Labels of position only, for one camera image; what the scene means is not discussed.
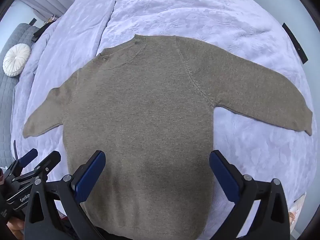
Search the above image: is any lavender plush blanket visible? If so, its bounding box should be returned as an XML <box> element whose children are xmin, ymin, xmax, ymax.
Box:
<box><xmin>10</xmin><ymin>0</ymin><xmax>312</xmax><ymax>238</ymax></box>

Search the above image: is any brown knit sweater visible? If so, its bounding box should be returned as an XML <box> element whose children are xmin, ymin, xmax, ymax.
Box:
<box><xmin>22</xmin><ymin>34</ymin><xmax>313</xmax><ymax>238</ymax></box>

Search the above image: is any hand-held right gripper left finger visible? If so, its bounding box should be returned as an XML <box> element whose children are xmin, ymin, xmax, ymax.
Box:
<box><xmin>24</xmin><ymin>150</ymin><xmax>107</xmax><ymax>240</ymax></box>

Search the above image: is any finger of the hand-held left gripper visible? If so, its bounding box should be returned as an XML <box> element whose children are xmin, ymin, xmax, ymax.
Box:
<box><xmin>7</xmin><ymin>148</ymin><xmax>38</xmax><ymax>180</ymax></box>
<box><xmin>11</xmin><ymin>151</ymin><xmax>62</xmax><ymax>185</ymax></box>

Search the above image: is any grey curtain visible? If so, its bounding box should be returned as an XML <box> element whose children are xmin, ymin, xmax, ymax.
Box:
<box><xmin>24</xmin><ymin>0</ymin><xmax>118</xmax><ymax>22</ymax></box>

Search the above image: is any black strip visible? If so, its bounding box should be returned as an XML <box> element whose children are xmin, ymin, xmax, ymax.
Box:
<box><xmin>282</xmin><ymin>22</ymin><xmax>308</xmax><ymax>65</ymax></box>

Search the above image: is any grey quilted sofa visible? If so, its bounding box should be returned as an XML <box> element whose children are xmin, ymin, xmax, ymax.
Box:
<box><xmin>0</xmin><ymin>23</ymin><xmax>42</xmax><ymax>168</ymax></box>

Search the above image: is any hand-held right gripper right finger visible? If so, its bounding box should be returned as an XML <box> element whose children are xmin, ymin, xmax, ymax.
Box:
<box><xmin>209</xmin><ymin>150</ymin><xmax>292</xmax><ymax>240</ymax></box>

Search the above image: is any person's left hand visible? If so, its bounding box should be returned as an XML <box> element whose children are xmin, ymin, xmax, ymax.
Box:
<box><xmin>7</xmin><ymin>217</ymin><xmax>25</xmax><ymax>239</ymax></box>

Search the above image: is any round white pleated cushion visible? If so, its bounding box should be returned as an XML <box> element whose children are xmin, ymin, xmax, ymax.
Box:
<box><xmin>2</xmin><ymin>43</ymin><xmax>31</xmax><ymax>77</ymax></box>

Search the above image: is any colourful printed mat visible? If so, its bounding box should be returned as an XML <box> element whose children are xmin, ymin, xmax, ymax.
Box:
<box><xmin>287</xmin><ymin>192</ymin><xmax>307</xmax><ymax>230</ymax></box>

